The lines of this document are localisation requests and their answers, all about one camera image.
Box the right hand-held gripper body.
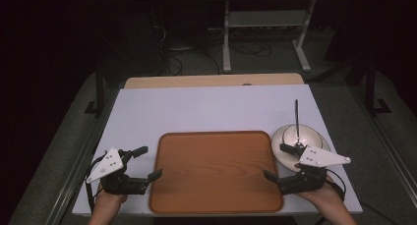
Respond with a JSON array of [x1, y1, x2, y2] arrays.
[[278, 145, 352, 197]]

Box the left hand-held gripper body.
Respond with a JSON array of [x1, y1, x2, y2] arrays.
[[86, 147, 150, 197]]

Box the white plate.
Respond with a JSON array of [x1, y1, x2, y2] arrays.
[[270, 124, 331, 173]]

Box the white bowl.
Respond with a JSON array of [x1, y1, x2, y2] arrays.
[[282, 124, 325, 151]]

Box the black spoon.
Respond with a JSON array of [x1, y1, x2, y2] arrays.
[[293, 99, 302, 148]]

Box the person's left hand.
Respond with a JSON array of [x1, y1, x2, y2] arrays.
[[97, 183, 129, 207]]

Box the person's right hand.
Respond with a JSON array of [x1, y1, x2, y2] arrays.
[[296, 175, 344, 210]]

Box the brown wooden tray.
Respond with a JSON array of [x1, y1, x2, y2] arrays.
[[149, 130, 285, 215]]

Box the white board sheet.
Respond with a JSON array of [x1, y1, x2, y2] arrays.
[[72, 84, 364, 217]]

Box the black floor stand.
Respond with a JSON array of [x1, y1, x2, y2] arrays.
[[364, 58, 392, 117], [84, 63, 106, 117]]

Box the left hand-held gripper cable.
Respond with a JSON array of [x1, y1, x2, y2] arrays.
[[84, 151, 109, 214]]

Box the hand-held gripper cable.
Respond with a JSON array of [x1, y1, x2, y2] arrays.
[[84, 151, 109, 214], [324, 169, 347, 202]]

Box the right hand-held gripper cable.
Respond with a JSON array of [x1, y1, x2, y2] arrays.
[[324, 169, 347, 202]]

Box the black floor cables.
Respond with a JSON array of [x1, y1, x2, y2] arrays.
[[149, 5, 221, 77]]

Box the white metal desk frame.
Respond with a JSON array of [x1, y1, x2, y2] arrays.
[[221, 0, 318, 74]]

